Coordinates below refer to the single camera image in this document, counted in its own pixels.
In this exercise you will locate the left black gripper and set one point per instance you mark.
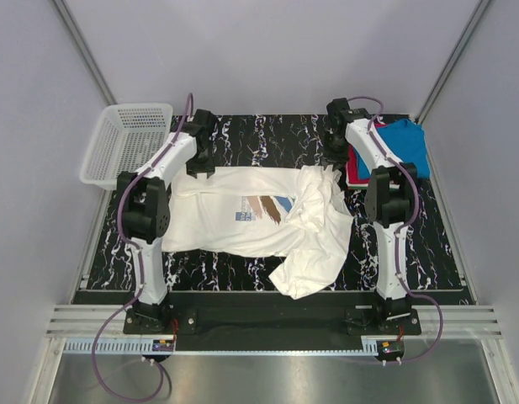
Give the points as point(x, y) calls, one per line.
point(200, 167)

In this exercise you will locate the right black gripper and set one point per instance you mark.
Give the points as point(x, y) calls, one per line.
point(334, 156)

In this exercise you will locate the white printed t shirt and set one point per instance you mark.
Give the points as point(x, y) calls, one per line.
point(297, 214)

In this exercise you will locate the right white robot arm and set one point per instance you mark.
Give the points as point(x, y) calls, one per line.
point(391, 200)

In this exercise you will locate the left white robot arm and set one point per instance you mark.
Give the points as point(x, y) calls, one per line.
point(143, 213)

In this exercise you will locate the red folded t shirt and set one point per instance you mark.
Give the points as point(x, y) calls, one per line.
point(356, 172)

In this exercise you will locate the black marble pattern mat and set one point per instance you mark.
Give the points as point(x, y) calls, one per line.
point(281, 141)

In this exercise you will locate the blue folded t shirt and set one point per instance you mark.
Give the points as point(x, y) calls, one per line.
point(402, 141)

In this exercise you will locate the white plastic basket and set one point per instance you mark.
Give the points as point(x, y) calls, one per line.
point(125, 138)

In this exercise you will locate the left small circuit board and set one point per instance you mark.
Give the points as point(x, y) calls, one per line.
point(163, 345)

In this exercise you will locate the small circuit board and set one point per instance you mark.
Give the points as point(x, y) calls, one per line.
point(163, 345)
point(390, 347)

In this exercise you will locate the right small circuit board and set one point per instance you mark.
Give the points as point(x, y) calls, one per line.
point(390, 347)

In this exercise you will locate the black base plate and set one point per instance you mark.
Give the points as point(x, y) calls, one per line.
point(357, 313)

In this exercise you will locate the aluminium rail profile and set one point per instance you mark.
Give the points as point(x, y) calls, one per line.
point(478, 322)

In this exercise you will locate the white slotted cable duct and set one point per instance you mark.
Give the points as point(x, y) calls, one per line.
point(218, 347)

